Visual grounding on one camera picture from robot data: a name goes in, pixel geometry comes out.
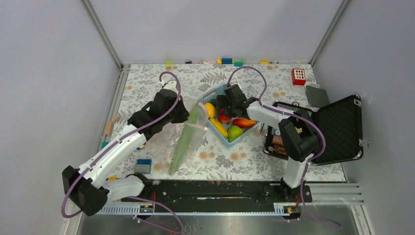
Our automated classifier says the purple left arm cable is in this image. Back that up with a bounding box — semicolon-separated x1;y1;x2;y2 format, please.
61;70;185;235

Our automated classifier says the yellow lemon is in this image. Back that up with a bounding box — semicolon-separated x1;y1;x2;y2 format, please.
205;102;216;118

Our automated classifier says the grey building block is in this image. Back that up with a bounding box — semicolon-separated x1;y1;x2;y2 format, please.
134;164;151;174

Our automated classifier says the black open carrying case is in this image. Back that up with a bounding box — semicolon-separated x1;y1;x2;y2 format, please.
263;94;364;166

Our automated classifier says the green apple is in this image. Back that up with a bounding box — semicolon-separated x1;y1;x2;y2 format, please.
228;125;244;142

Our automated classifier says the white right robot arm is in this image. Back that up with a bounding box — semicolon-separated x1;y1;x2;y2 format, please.
217;84;326;202

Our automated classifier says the blue building block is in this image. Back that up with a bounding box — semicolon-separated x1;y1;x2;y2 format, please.
137;159;152;166

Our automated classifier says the blue block at wall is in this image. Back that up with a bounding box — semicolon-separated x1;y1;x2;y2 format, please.
221;58;233;64

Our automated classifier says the teal block at wall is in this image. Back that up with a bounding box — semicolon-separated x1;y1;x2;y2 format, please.
233;61;244;67

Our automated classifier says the brown patterned roll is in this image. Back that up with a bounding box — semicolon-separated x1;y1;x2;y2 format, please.
272;135;288;156

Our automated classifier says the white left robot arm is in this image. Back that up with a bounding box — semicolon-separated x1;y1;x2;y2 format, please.
61;88;189;218

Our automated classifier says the red orange mango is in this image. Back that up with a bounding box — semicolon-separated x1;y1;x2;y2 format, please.
232;118;257;129

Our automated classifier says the red window block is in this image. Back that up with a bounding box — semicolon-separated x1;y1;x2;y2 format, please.
291;68;306;86

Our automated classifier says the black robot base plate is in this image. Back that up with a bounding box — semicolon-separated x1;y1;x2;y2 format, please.
139;180;313;213

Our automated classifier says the yellow corn cob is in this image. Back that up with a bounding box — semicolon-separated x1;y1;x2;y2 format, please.
209;118;228;138

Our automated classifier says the light blue plastic basket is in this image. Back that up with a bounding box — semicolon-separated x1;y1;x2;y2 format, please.
196;84;262;148

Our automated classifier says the grey building baseplate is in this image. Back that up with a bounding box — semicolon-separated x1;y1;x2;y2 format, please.
305;86;330;108

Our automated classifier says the red apple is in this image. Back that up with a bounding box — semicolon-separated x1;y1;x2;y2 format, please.
218;108;231;124

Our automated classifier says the clear pink zip top bag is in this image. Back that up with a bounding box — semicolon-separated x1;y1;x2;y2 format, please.
143;99;208;175

